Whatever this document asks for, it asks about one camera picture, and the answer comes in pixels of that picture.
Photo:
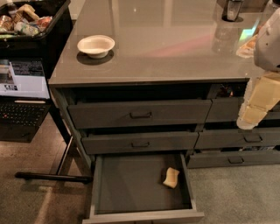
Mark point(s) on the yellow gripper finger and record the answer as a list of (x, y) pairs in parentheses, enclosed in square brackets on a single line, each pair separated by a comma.
[(266, 93), (252, 115)]

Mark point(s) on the yellow sponge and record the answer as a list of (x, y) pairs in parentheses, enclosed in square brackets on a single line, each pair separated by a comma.
[(171, 178)]

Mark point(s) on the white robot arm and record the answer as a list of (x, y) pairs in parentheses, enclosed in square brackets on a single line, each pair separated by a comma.
[(267, 53)]

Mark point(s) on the grey middle right drawer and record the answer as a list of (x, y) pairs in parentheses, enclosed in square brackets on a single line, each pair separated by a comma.
[(227, 138)]

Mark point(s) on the grey top right drawer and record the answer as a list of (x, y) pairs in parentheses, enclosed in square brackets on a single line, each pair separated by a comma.
[(227, 110)]

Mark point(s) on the chips bag in drawer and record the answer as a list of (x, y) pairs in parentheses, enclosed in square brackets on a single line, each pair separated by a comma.
[(225, 91)]

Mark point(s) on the dark cup on counter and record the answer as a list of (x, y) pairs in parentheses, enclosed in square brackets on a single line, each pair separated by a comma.
[(231, 10)]

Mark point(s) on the grey drawer cabinet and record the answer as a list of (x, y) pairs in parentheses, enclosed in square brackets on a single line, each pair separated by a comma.
[(168, 50)]

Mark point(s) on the grey middle left drawer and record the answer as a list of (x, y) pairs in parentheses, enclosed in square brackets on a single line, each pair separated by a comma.
[(139, 142)]

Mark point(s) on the grey open bottom left drawer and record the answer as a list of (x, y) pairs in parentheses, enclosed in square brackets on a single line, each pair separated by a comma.
[(129, 189)]

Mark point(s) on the grey top left drawer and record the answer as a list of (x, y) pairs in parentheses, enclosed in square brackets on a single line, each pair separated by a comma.
[(138, 113)]

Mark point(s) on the white paper bowl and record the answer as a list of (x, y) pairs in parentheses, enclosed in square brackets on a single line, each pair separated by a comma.
[(97, 46)]

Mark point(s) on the black metal stand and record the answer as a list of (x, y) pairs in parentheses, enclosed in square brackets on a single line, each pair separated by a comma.
[(57, 175)]

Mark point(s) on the black laptop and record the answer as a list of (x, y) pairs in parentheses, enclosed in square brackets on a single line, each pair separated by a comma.
[(24, 99)]

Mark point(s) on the black bin of snacks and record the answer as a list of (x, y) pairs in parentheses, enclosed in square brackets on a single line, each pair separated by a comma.
[(46, 46)]

